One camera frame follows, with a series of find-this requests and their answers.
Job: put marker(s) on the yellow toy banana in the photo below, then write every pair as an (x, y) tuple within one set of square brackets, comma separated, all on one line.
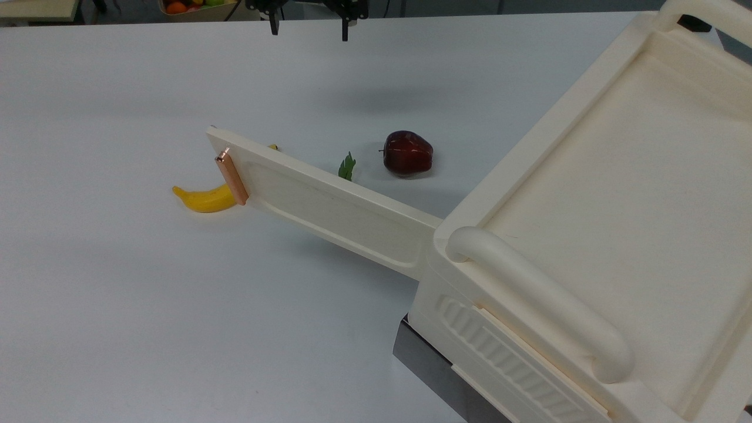
[(205, 200)]

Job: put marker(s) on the cream plastic cabinet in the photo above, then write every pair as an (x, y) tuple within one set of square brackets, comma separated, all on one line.
[(617, 205)]

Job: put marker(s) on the toy carrot with green leaves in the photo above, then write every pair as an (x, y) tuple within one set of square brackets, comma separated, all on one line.
[(347, 167)]

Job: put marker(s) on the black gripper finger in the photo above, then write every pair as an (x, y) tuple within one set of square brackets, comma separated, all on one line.
[(274, 20), (345, 20)]

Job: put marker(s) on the fruit basket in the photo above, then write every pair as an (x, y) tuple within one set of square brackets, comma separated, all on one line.
[(200, 12)]

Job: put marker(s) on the orange toy fruit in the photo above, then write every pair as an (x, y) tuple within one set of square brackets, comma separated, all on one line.
[(176, 7)]

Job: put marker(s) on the cream cabinet door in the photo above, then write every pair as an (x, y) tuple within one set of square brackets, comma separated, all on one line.
[(335, 205)]

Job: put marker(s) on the dark red toy apple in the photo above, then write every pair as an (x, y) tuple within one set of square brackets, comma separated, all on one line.
[(408, 153)]

